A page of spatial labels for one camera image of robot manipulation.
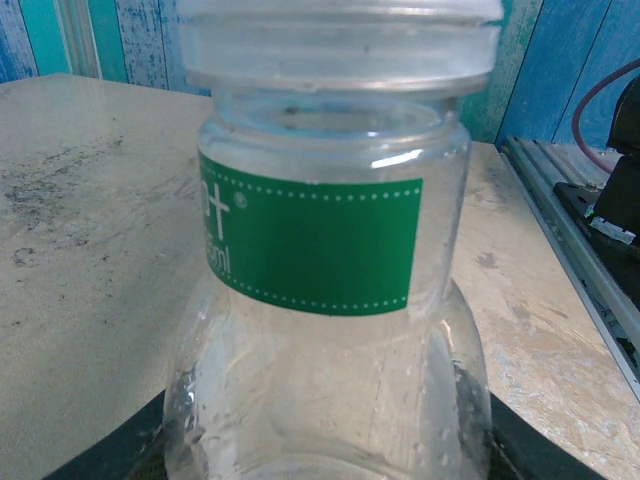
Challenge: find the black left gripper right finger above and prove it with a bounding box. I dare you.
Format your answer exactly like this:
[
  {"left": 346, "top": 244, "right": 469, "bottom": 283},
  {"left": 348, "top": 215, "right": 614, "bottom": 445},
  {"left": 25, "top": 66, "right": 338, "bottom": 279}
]
[{"left": 487, "top": 387, "right": 604, "bottom": 480}]

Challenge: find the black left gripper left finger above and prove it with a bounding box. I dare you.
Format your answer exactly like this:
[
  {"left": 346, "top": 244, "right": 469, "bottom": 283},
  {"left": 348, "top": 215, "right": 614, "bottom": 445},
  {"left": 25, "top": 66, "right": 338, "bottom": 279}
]
[{"left": 47, "top": 392, "right": 169, "bottom": 480}]

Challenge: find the clear bottle green label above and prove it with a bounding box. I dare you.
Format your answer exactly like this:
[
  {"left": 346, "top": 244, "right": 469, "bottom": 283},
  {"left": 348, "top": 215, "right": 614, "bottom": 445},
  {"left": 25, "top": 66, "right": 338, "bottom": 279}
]
[{"left": 163, "top": 0, "right": 504, "bottom": 480}]

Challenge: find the aluminium mounting rail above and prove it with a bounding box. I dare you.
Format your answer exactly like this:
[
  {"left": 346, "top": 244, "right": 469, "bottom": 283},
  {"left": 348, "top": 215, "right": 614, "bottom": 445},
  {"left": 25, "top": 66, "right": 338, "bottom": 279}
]
[{"left": 502, "top": 133, "right": 640, "bottom": 401}]

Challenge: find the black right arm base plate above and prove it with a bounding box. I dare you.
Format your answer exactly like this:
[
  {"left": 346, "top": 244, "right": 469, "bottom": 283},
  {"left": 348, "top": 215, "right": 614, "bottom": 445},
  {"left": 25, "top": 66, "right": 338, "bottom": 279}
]
[{"left": 553, "top": 180, "right": 640, "bottom": 251}]

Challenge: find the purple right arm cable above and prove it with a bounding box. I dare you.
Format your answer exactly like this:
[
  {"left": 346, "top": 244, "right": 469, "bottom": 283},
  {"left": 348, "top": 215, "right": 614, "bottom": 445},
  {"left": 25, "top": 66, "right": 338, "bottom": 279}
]
[{"left": 571, "top": 58, "right": 640, "bottom": 176}]

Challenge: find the aluminium corner post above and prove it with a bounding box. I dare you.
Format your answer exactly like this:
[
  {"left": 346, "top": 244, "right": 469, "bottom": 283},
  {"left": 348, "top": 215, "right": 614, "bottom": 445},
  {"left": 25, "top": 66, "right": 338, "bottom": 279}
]
[{"left": 52, "top": 0, "right": 104, "bottom": 79}]

